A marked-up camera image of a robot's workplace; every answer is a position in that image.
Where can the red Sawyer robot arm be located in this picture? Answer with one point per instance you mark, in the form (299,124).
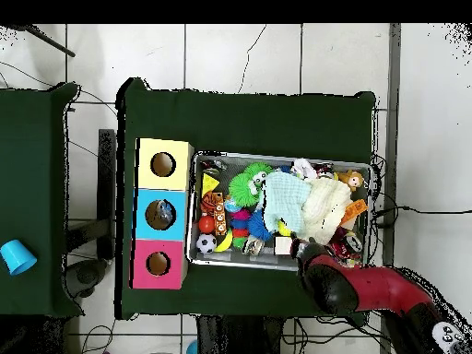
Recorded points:
(369,287)

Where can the small red ball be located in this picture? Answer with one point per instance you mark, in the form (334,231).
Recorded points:
(206,224)

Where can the small soccer ball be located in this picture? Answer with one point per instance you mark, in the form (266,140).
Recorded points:
(207,243)

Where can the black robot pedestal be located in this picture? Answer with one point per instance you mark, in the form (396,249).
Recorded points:
(236,339)

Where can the small brown plush doll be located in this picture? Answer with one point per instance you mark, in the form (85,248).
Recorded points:
(354,179)

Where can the green cloth side table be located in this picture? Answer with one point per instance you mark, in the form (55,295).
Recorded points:
(37,184)

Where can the small green spiky ball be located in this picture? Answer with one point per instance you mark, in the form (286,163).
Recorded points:
(259,169)

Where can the cream muslin cloth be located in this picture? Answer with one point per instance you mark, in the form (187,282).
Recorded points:
(324,206)

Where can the mint green muslin cloth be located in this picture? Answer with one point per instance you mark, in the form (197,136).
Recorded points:
(287,199)

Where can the blue plastic cup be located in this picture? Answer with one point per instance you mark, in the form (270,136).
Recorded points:
(16,257)

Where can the small wooden cube block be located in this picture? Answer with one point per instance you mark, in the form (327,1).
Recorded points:
(283,245)

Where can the red soda can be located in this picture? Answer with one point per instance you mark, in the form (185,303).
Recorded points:
(352,242)

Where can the shallow clear mesh bin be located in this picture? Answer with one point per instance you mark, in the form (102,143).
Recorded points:
(193,214)

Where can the yellow cheese wedge toy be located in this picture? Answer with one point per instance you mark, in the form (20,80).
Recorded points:
(210,183)

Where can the orange plastic toy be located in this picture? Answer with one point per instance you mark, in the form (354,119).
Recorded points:
(355,211)

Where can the large green spiky ball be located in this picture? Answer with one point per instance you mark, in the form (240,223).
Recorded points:
(245,190)

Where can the wooden box with three holes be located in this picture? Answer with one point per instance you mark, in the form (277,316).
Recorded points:
(177,214)

